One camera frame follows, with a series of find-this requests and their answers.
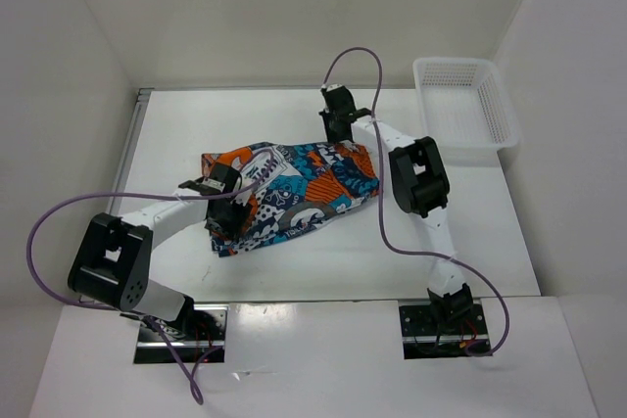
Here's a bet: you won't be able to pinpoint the aluminium table edge rail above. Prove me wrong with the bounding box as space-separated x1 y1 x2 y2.
77 87 153 304

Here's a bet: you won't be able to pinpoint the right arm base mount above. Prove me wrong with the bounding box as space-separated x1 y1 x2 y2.
399 301 491 359

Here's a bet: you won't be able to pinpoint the patterned blue orange shorts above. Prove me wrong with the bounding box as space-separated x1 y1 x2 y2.
201 141 379 257

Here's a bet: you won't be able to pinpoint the white plastic basket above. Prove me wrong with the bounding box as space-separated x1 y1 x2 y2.
412 57 520 166

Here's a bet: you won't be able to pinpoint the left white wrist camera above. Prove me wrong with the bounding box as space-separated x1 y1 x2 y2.
231 177 264 206

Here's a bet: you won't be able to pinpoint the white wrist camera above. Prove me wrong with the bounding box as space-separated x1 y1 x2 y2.
320 84 346 100
231 177 264 206

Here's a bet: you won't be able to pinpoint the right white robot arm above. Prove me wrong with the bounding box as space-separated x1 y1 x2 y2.
319 84 473 334

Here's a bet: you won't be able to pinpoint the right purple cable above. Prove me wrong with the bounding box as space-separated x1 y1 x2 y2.
323 47 511 358

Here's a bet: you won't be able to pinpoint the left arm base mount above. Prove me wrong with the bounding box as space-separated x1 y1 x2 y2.
133 303 229 365

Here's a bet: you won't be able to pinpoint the purple cable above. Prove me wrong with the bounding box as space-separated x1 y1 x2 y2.
323 47 511 358
26 146 278 405

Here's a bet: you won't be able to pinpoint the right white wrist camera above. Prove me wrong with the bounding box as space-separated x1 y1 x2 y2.
320 84 346 100

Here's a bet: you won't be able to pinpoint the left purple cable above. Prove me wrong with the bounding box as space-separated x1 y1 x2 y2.
26 146 278 405

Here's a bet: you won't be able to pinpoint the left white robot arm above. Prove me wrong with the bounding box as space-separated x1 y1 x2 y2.
68 163 252 340

